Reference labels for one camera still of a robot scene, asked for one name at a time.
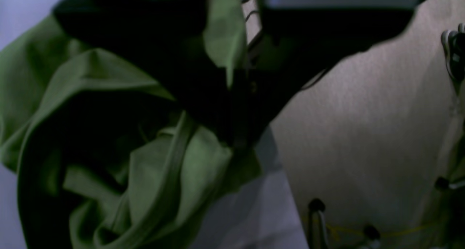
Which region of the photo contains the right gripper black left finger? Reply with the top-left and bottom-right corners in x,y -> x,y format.
53,0 -> 235,146

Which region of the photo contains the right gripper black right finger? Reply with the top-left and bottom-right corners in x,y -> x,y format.
238,0 -> 425,148

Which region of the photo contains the green T-shirt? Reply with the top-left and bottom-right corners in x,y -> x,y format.
1,0 -> 262,249

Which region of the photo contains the yellow cable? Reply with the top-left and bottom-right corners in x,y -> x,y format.
325,222 -> 433,240

